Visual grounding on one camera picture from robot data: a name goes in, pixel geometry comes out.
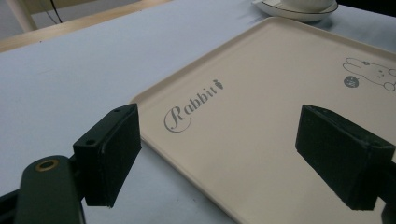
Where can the beige printed tray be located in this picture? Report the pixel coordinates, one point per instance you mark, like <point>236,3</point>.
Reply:
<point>267,102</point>

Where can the light wooden furniture leg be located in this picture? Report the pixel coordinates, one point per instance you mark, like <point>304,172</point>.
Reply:
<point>21,14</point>

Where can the white bowl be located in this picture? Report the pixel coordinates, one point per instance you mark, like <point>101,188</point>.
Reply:
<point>299,12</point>

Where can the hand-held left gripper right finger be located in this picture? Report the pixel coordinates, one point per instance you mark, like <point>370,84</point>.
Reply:
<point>339,155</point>

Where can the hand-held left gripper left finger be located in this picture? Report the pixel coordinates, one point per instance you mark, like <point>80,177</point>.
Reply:
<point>107,155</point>

